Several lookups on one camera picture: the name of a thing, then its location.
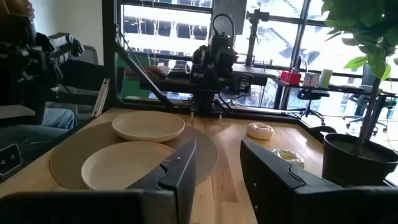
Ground pale green cup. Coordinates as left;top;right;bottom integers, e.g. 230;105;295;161
318;68;333;89

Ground white donut green stripes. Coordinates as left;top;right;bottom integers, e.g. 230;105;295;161
271;148;305;169

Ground person's hand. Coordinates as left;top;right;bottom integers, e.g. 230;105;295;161
124;65;167;81

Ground black keyboard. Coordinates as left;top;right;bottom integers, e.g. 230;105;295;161
167;63;192;79

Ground pink frosted donut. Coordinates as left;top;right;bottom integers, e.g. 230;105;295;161
246;122;275;141

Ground green potted plant black pot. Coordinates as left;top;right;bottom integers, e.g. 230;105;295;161
320;0;398;188

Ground white box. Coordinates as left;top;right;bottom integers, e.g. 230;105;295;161
302;72;321;88

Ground red box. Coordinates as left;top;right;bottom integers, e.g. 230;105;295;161
280;70;302;86

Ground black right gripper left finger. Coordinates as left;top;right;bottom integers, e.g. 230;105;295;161
127;139;197;224

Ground round grey woven placemat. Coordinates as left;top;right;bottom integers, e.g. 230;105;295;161
49;121;219;192

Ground grey monitor on stand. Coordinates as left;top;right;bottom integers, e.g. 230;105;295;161
211;0;248;35

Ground black camera box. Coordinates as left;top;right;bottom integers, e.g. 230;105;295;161
0;142;23;177

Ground person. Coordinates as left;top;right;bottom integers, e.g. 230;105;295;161
0;0;126;156

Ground cream round plate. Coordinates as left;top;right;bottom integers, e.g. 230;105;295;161
111;110;186;144
81;141;175;191

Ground grey office chair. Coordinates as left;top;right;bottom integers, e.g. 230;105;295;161
72;44;100;67

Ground white metal bracket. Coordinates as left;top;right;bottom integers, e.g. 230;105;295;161
91;77;110;118

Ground black office chair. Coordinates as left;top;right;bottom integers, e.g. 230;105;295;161
294;88;331;126
343;63;398;135

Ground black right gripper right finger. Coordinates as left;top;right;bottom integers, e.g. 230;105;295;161
240;139;341;224

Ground dark desk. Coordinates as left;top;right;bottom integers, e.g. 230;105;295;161
139;63;278;95

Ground black office desk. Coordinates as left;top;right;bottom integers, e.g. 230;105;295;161
274;79;398;141

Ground black monitor stand pole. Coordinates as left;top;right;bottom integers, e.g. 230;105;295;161
244;8;270;67

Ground green panel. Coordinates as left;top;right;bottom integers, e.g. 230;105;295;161
117;52;150;99

